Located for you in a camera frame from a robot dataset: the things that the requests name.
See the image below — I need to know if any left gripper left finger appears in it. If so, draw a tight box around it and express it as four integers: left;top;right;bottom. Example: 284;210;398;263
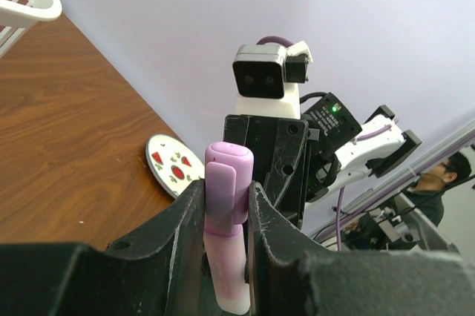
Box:
1;181;204;315

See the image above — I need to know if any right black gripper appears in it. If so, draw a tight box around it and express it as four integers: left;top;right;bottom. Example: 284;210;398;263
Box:
223;114;309;227

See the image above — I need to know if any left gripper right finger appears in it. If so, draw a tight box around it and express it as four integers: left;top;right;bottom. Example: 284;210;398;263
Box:
248;182;474;315

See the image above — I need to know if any purple eraser cap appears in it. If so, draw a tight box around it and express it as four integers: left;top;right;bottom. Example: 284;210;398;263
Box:
205;142;254;237

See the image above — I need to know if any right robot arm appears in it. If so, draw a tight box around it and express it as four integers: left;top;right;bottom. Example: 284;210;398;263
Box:
223;92;422;227

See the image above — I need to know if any watermelon pattern plate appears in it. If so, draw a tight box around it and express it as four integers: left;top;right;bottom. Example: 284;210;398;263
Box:
145;134;205;199

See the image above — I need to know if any person in background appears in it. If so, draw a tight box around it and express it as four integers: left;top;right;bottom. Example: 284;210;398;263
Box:
403;152;472;227

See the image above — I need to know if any white plastic basket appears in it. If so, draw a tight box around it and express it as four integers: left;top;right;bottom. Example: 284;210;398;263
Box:
1;0;62;56

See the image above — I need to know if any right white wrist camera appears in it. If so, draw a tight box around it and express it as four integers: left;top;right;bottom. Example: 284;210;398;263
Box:
232;36;313;119

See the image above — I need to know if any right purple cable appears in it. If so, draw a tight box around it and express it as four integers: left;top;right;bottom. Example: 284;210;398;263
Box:
256;36;400;252

